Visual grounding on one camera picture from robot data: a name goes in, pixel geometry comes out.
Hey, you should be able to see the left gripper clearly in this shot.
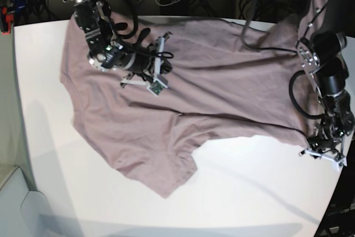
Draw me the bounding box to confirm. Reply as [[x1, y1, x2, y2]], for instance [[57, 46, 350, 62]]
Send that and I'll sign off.
[[307, 125, 347, 159]]

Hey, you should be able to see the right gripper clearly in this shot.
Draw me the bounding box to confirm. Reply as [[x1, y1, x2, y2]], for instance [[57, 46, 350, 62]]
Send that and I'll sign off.
[[128, 42, 174, 82]]

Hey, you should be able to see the pink t-shirt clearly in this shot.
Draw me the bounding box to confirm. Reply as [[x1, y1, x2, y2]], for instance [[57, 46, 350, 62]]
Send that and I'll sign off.
[[60, 15, 316, 198]]

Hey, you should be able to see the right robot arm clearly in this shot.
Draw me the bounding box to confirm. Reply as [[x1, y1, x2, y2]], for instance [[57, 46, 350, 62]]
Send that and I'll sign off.
[[63, 0, 173, 83]]

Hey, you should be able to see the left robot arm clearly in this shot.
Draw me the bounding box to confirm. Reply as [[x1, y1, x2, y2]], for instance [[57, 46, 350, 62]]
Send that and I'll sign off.
[[288, 0, 354, 167]]

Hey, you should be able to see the red and black clamp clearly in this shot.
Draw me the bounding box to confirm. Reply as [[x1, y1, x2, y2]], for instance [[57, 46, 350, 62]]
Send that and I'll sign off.
[[1, 6, 14, 35]]

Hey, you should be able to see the white bin corner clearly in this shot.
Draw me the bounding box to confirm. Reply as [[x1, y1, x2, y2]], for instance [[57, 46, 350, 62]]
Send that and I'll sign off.
[[1, 168, 52, 236]]

